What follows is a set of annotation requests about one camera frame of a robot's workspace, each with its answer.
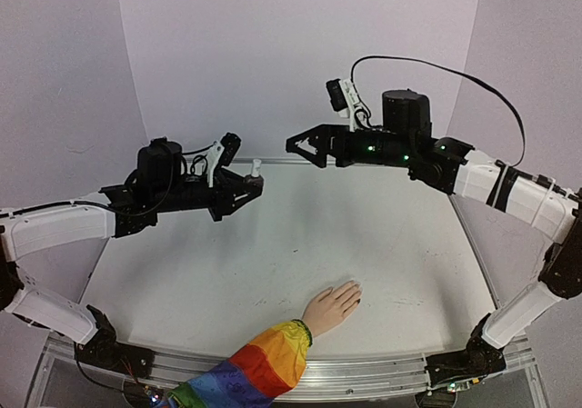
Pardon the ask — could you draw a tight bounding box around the black left camera cable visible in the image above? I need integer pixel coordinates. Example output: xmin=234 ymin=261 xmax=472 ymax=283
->
xmin=0 ymin=140 xmax=219 ymax=221

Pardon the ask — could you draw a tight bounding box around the black camera cable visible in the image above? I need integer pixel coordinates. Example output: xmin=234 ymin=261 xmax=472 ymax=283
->
xmin=0 ymin=140 xmax=219 ymax=221
xmin=349 ymin=55 xmax=527 ymax=168

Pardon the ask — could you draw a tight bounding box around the black right camera cable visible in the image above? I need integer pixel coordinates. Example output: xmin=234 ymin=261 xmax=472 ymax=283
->
xmin=349 ymin=55 xmax=527 ymax=168

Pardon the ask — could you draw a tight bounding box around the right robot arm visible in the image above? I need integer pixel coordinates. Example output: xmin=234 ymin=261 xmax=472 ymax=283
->
xmin=286 ymin=124 xmax=581 ymax=392

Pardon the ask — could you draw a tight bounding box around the mannequin hand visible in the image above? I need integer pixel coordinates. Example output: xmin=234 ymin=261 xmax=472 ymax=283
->
xmin=301 ymin=281 xmax=362 ymax=338

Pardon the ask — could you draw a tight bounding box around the rainbow sleeve forearm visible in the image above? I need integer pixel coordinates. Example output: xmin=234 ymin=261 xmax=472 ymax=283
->
xmin=158 ymin=320 xmax=313 ymax=407

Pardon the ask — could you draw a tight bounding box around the white nail polish cap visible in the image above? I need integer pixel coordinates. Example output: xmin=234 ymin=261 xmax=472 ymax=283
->
xmin=251 ymin=159 xmax=262 ymax=178

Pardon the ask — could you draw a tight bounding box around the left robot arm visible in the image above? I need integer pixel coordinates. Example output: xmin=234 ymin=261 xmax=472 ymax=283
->
xmin=1 ymin=161 xmax=264 ymax=378

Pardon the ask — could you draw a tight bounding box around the aluminium front rail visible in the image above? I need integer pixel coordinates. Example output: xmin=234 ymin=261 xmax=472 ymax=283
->
xmin=45 ymin=320 xmax=534 ymax=407

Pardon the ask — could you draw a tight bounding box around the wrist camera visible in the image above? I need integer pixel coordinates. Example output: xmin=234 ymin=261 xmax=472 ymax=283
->
xmin=206 ymin=133 xmax=241 ymax=188
xmin=326 ymin=78 xmax=370 ymax=132

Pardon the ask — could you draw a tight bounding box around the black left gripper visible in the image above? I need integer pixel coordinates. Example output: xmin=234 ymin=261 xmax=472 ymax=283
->
xmin=155 ymin=170 xmax=264 ymax=222

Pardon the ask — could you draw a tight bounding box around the purple nail polish bottle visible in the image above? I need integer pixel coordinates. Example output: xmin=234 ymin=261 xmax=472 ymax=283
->
xmin=244 ymin=174 xmax=264 ymax=188

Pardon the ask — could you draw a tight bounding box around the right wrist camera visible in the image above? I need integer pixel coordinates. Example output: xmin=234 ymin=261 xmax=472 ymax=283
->
xmin=326 ymin=78 xmax=370 ymax=132

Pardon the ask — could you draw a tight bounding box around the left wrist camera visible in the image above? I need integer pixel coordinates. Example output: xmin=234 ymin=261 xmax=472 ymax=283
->
xmin=206 ymin=133 xmax=241 ymax=188

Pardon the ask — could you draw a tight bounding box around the aluminium back edge strip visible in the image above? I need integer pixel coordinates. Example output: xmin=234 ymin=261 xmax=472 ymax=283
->
xmin=232 ymin=157 xmax=311 ymax=165

